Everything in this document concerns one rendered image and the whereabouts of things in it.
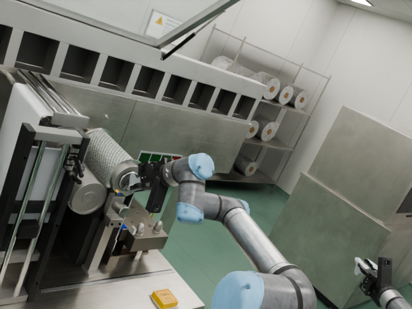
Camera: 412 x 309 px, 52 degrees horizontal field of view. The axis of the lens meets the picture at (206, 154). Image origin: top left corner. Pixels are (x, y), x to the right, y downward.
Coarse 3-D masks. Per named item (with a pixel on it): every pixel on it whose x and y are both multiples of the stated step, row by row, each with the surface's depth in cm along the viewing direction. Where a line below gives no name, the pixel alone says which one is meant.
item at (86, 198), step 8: (88, 168) 143; (88, 176) 135; (88, 184) 132; (96, 184) 133; (72, 192) 131; (80, 192) 132; (88, 192) 134; (96, 192) 136; (104, 192) 137; (72, 200) 131; (80, 200) 134; (88, 200) 135; (96, 200) 138; (104, 200) 139; (72, 208) 132; (80, 208) 135; (88, 208) 137; (96, 208) 138
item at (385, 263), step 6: (378, 258) 155; (384, 258) 153; (390, 258) 154; (378, 264) 154; (384, 264) 152; (390, 264) 153; (378, 270) 153; (384, 270) 152; (390, 270) 153; (378, 276) 152; (384, 276) 151; (390, 276) 152; (378, 282) 152; (384, 282) 151; (390, 282) 152
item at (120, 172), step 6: (120, 168) 138; (126, 168) 137; (132, 168) 139; (114, 174) 137; (120, 174) 137; (138, 174) 142; (114, 180) 137; (114, 186) 138; (120, 192) 141; (126, 192) 142
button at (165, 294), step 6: (168, 288) 151; (156, 294) 145; (162, 294) 147; (168, 294) 148; (156, 300) 145; (162, 300) 144; (168, 300) 145; (174, 300) 146; (162, 306) 142; (168, 306) 144; (174, 306) 146
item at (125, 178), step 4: (128, 172) 139; (132, 172) 139; (124, 176) 138; (128, 176) 139; (136, 176) 141; (120, 180) 138; (124, 180) 139; (128, 180) 140; (120, 184) 138; (124, 184) 140; (128, 184) 141; (120, 188) 140; (124, 188) 140
